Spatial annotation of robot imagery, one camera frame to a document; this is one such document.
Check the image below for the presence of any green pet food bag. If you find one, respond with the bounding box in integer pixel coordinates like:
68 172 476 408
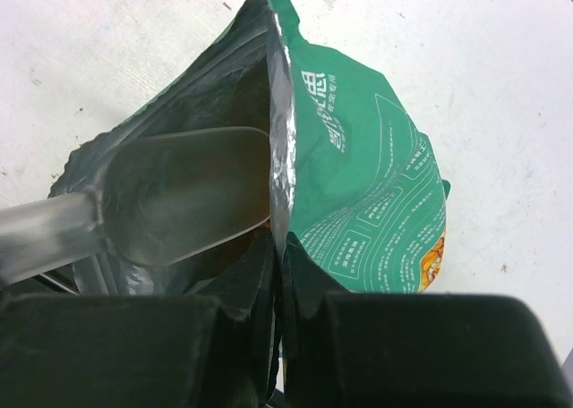
50 0 449 293

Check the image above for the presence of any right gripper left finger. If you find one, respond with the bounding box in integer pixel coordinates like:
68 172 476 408
1 228 278 407

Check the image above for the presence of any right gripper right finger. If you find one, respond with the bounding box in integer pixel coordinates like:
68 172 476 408
280 234 562 407

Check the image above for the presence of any clear plastic scoop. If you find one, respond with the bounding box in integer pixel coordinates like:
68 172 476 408
1 126 269 285

